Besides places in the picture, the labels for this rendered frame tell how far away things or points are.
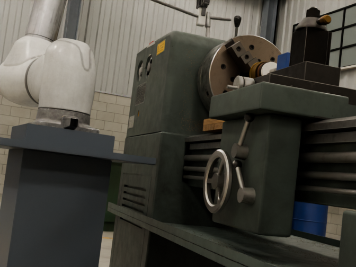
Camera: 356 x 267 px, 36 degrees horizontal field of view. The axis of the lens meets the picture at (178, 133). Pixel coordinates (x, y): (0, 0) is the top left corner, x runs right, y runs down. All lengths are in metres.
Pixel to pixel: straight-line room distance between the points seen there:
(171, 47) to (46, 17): 0.48
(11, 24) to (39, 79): 10.55
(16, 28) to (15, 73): 10.39
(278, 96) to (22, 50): 0.90
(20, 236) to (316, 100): 0.83
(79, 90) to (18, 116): 10.29
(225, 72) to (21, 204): 0.84
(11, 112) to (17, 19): 1.92
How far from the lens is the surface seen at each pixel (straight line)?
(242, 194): 1.23
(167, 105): 2.02
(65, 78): 1.62
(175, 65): 2.05
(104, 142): 1.58
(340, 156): 1.15
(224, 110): 1.35
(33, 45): 1.81
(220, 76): 1.93
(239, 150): 1.28
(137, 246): 2.14
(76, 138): 1.56
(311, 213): 9.15
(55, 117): 1.61
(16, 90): 1.78
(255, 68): 1.87
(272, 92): 1.20
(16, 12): 12.25
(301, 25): 1.48
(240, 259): 1.19
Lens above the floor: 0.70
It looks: 5 degrees up
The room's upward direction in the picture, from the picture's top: 7 degrees clockwise
